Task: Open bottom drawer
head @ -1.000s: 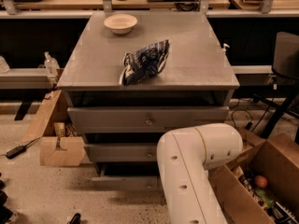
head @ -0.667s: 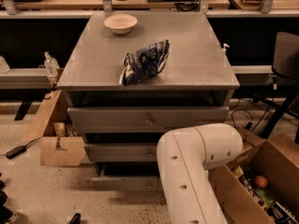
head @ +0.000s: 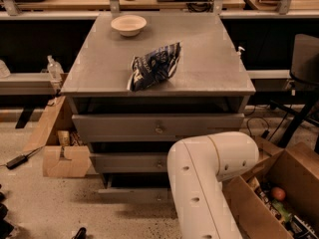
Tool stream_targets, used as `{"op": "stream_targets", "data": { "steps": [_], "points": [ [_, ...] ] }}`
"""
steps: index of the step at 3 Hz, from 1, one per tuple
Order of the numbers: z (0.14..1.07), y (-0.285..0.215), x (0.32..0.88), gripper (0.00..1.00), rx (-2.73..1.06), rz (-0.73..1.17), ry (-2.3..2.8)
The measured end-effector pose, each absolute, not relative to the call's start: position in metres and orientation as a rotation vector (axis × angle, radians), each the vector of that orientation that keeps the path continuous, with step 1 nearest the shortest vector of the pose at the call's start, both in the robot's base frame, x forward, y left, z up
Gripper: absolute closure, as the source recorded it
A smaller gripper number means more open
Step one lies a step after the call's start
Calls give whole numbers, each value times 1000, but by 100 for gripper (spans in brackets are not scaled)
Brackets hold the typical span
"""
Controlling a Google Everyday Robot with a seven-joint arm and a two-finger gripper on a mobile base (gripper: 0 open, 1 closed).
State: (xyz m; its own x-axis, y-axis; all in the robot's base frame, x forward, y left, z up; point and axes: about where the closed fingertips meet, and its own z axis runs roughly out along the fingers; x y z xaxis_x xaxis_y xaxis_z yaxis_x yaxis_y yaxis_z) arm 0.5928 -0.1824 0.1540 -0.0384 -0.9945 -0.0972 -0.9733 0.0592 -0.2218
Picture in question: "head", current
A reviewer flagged clear plastic bottle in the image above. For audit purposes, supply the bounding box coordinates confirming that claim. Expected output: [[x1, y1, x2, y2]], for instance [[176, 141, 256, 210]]
[[47, 55, 64, 81]]

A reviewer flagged grey drawer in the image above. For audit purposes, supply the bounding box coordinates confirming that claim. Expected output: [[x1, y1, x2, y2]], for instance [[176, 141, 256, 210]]
[[90, 152, 167, 173], [72, 114, 244, 143], [98, 172, 172, 203]]

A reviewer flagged red apple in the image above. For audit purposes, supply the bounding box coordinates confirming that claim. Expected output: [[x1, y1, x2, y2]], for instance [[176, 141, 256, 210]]
[[270, 187, 286, 201]]

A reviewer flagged blue chip bag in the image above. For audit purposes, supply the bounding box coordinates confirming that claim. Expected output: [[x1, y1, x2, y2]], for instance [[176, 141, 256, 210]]
[[127, 42, 181, 92]]

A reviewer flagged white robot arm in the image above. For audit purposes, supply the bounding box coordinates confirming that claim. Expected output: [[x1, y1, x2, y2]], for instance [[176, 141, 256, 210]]
[[167, 131, 259, 239]]

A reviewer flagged black floor cable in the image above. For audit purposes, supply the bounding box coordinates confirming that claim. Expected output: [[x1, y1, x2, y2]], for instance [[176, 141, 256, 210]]
[[244, 105, 272, 141]]

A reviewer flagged white bowl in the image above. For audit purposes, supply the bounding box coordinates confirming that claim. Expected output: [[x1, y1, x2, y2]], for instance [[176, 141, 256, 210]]
[[111, 15, 147, 37]]

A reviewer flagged grey drawer cabinet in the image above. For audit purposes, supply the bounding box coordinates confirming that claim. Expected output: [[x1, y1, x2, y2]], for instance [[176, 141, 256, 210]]
[[60, 11, 256, 197]]

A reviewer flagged black stool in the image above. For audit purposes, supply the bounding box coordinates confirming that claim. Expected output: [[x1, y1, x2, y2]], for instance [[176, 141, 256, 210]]
[[270, 34, 319, 148]]

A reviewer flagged white pump dispenser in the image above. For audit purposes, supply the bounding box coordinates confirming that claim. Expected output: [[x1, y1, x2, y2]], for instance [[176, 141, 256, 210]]
[[236, 46, 245, 58]]

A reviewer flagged cardboard box left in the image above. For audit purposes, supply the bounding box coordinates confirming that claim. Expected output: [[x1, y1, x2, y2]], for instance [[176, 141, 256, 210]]
[[24, 97, 91, 178]]

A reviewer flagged large cardboard box right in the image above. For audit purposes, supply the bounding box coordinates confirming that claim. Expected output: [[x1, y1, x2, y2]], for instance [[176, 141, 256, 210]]
[[223, 137, 319, 239]]

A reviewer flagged green packet in box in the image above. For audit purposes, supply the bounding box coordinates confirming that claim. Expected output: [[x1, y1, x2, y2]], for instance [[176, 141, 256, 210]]
[[272, 199, 292, 222]]

